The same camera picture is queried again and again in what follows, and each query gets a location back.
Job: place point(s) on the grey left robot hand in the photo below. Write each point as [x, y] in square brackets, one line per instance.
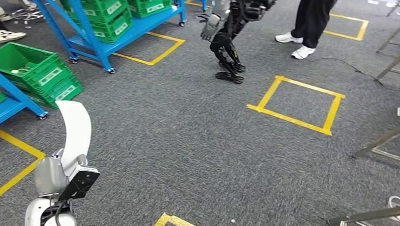
[49, 177]

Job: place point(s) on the white curved plastic part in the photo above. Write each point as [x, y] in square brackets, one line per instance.
[74, 131]

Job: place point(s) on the yellow floor tape square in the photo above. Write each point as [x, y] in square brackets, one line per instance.
[362, 30]
[19, 144]
[293, 121]
[179, 221]

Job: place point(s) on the small white box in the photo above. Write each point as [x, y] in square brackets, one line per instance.
[15, 71]

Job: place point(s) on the black humanoid robot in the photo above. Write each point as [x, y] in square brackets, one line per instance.
[229, 33]

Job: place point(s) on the steel table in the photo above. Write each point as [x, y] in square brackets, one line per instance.
[396, 32]
[382, 140]

